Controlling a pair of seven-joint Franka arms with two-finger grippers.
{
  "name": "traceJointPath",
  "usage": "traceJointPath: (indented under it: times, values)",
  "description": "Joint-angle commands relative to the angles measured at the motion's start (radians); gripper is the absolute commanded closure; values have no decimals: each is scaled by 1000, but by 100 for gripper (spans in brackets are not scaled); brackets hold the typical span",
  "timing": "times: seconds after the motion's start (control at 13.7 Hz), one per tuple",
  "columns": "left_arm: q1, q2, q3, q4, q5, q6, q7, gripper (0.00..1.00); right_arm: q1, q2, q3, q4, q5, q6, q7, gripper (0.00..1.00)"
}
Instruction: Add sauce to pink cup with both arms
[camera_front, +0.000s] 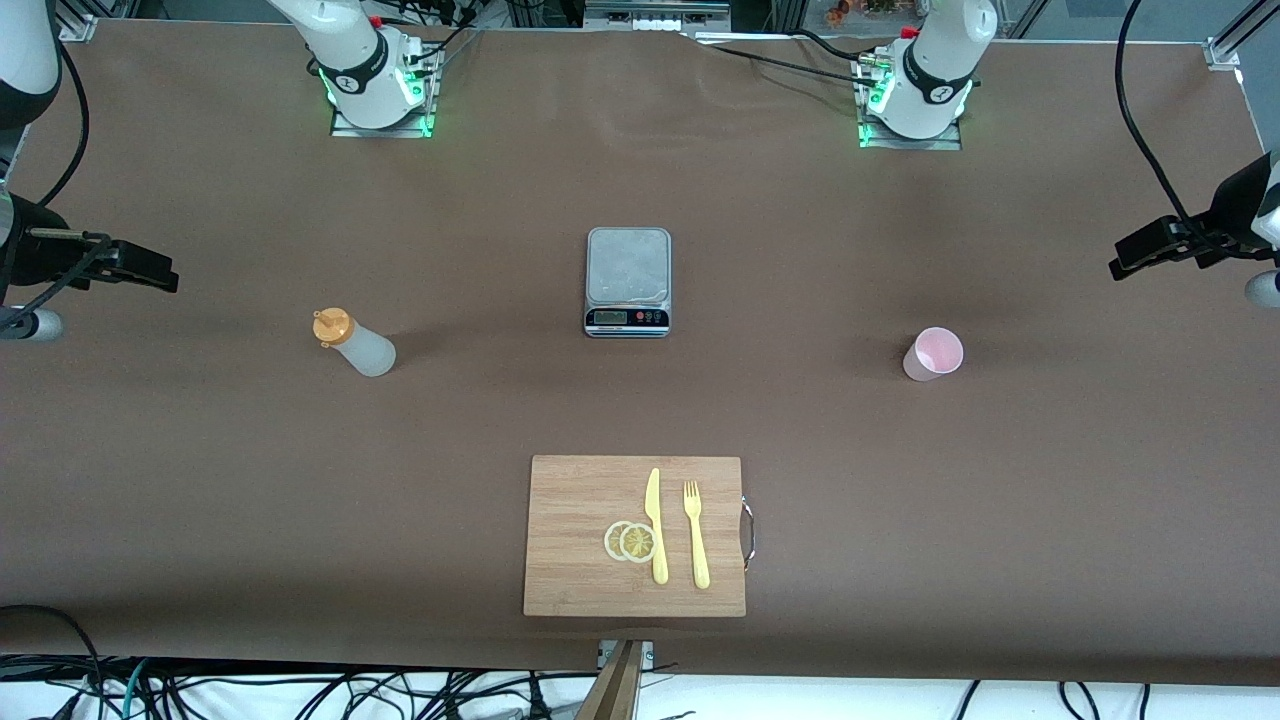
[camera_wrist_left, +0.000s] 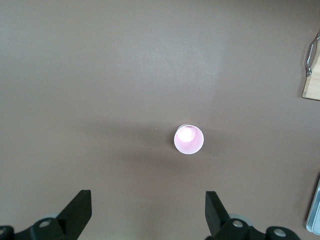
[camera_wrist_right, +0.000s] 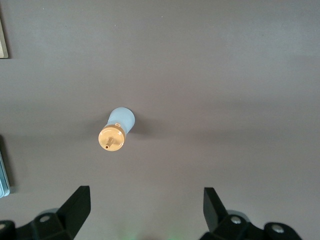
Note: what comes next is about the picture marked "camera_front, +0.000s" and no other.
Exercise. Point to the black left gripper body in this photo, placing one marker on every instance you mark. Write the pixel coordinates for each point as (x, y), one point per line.
(1232, 207)

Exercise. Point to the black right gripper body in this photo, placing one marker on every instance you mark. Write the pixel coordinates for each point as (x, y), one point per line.
(38, 256)

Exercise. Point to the translucent sauce bottle orange cap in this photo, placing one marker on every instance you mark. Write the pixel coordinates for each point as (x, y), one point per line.
(365, 350)

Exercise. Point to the pink plastic cup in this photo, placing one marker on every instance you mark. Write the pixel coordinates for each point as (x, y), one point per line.
(935, 352)

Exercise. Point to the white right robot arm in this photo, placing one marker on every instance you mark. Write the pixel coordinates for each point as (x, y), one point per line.
(360, 70)

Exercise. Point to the brown table cover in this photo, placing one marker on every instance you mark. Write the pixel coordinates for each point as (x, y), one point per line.
(900, 500)

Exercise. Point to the orange background object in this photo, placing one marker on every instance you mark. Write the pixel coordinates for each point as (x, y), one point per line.
(835, 12)

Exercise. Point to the bamboo cutting board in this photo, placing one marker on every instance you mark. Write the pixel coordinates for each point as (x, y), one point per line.
(570, 500)

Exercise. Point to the silver digital kitchen scale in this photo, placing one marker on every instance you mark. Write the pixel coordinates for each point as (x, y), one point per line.
(628, 318)

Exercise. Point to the lemon slice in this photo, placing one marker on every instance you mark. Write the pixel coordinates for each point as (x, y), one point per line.
(611, 541)
(638, 543)

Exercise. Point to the yellow plastic fork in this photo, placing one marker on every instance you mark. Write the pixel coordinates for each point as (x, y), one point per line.
(699, 560)

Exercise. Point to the white power strip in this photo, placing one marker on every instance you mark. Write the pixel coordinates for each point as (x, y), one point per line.
(655, 20)

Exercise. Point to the yellow plastic knife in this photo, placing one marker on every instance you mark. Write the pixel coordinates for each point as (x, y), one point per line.
(657, 560)

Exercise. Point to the wooden beam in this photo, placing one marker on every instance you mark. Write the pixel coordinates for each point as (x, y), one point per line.
(615, 690)

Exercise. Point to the aluminium frame corner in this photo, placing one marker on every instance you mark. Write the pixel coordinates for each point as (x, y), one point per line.
(78, 25)
(1222, 52)

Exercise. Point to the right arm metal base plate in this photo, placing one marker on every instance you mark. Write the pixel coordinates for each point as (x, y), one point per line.
(380, 132)

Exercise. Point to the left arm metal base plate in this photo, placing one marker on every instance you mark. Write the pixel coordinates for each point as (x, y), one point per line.
(910, 144)

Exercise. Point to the metal beam bracket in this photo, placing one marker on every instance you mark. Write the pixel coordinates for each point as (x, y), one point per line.
(647, 655)

